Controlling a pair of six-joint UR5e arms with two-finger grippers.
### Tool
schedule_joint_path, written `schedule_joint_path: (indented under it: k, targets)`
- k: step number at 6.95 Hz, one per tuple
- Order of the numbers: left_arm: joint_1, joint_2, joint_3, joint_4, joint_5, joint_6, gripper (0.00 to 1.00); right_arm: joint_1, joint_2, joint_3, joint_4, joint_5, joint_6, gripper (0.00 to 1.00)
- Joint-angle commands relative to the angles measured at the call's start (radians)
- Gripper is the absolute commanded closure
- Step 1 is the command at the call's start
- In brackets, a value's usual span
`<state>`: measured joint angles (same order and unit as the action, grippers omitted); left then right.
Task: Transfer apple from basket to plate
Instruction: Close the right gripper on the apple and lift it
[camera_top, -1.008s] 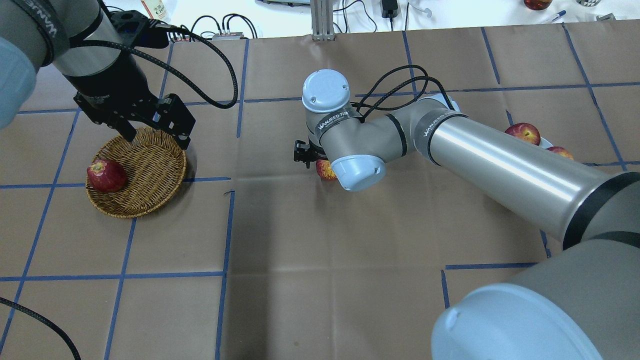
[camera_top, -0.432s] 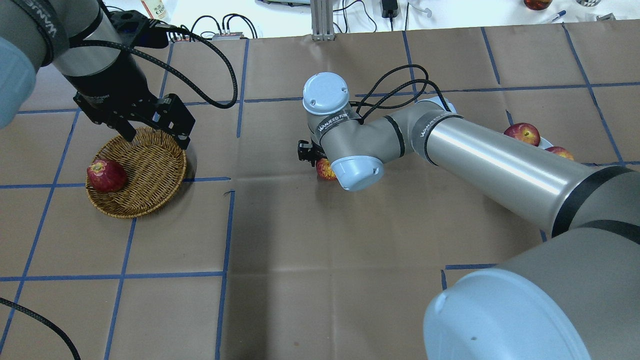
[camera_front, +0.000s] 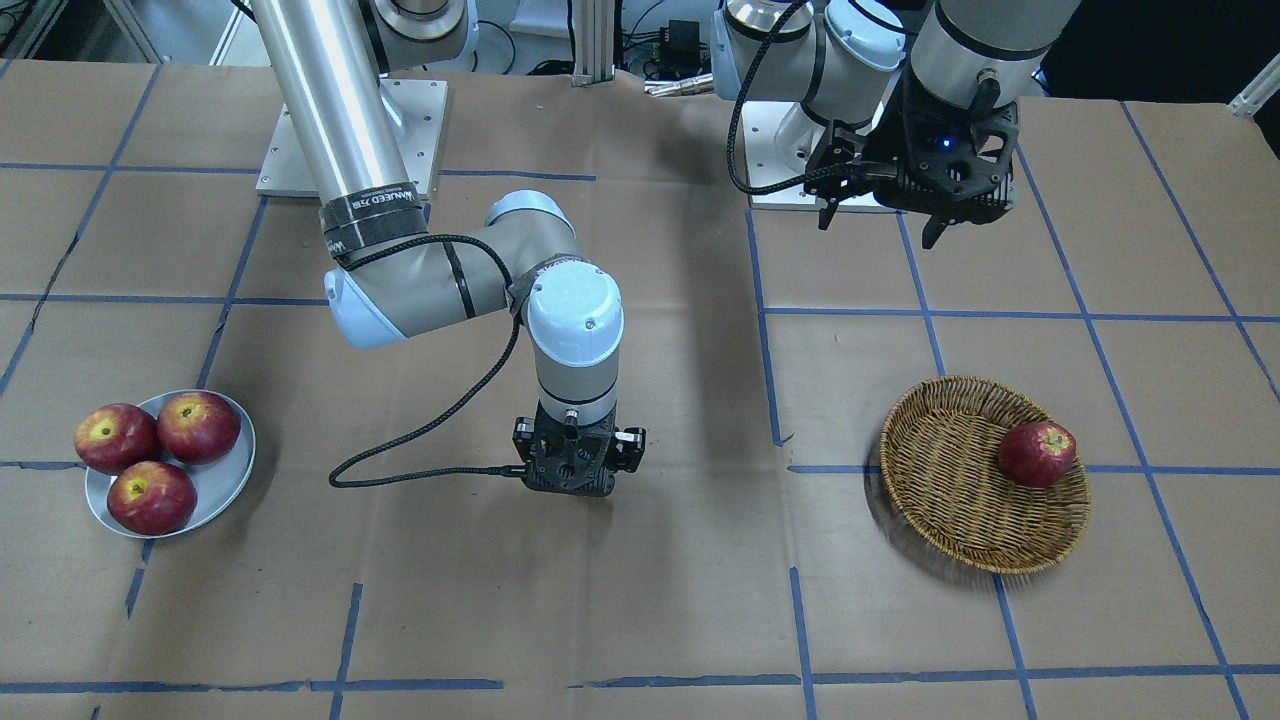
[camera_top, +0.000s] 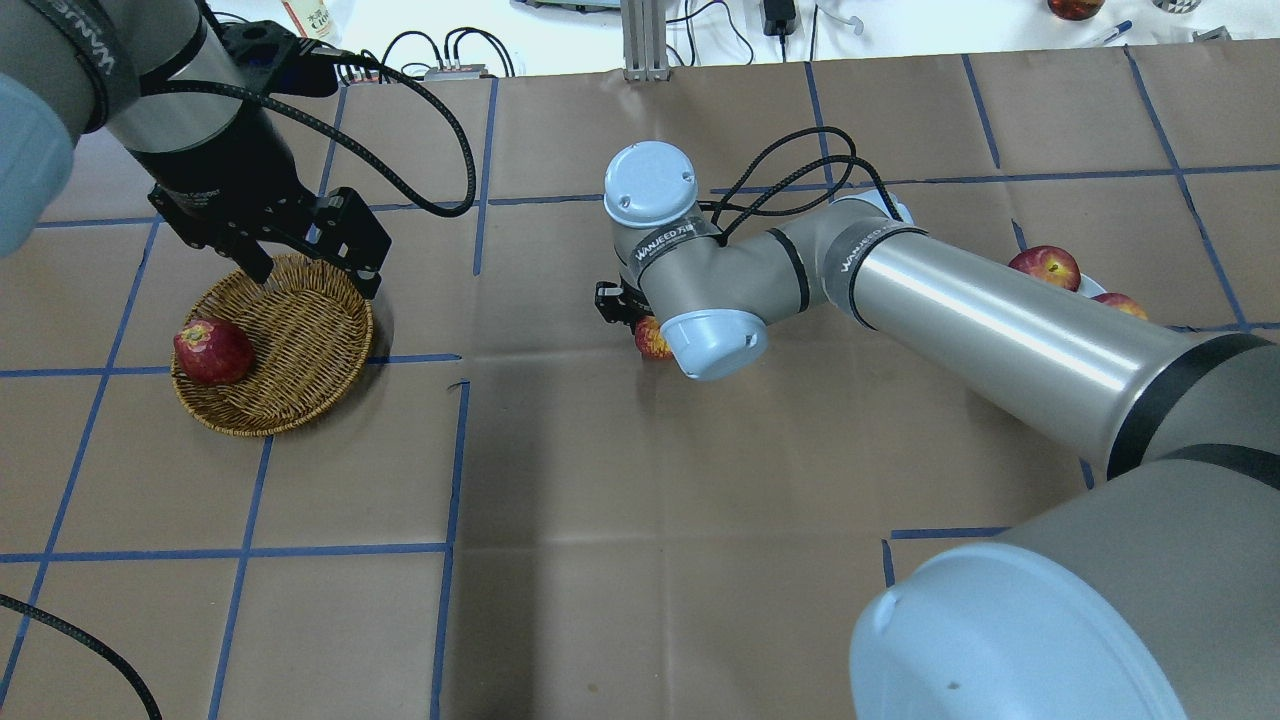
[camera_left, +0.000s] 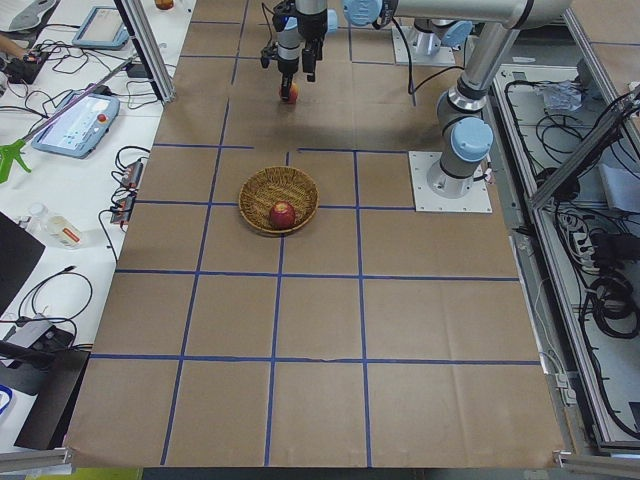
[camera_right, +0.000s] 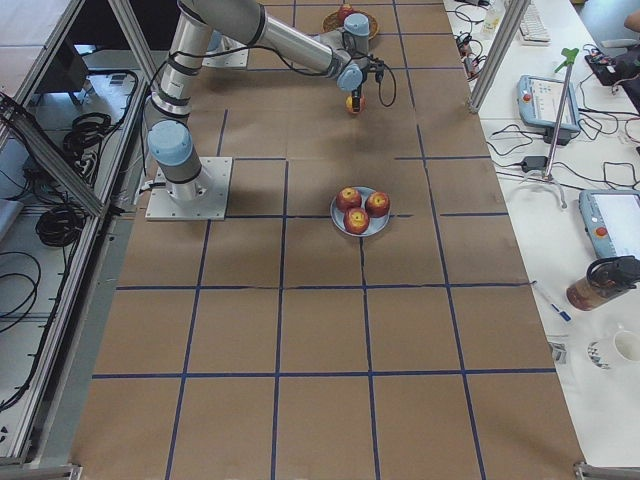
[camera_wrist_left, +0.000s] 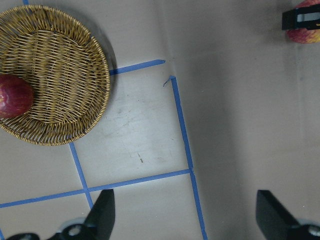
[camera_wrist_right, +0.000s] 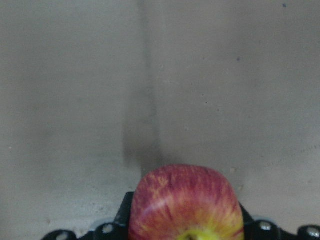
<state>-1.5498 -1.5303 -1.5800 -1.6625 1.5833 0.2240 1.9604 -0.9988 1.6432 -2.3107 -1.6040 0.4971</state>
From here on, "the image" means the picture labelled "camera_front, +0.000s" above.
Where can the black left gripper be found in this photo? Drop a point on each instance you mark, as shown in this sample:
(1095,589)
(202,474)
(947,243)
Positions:
(888,143)

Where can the red apple on plate front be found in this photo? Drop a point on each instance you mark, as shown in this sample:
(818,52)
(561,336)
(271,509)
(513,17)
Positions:
(152,498)

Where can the light blue plate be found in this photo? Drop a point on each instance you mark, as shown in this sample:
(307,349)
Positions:
(217,484)

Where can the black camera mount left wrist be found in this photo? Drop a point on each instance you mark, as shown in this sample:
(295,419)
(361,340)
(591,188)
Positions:
(948,165)

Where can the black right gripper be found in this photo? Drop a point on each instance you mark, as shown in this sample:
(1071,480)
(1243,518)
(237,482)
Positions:
(631,449)

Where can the black camera mount wrist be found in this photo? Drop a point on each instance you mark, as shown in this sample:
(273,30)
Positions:
(948,165)
(589,483)

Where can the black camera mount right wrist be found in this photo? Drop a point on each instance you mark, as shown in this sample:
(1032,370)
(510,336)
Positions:
(589,483)

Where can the dark red apple in basket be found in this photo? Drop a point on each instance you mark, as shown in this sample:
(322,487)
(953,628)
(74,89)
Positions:
(1037,455)

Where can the aluminium frame post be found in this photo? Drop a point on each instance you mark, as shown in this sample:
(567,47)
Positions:
(593,35)

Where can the brown wicker basket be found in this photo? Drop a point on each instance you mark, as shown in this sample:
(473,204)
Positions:
(937,452)

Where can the red apple on plate back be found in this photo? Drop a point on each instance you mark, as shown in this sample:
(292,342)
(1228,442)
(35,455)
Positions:
(198,427)

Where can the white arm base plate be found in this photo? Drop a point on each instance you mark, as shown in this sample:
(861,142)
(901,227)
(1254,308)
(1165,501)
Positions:
(391,139)
(778,139)

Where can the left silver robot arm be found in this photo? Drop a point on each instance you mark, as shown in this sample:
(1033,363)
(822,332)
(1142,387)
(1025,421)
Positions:
(841,60)

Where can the red apple on plate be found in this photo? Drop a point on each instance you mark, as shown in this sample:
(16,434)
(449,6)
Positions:
(115,437)
(152,498)
(198,427)

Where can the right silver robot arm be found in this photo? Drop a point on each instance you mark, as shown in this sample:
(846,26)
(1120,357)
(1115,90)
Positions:
(394,280)

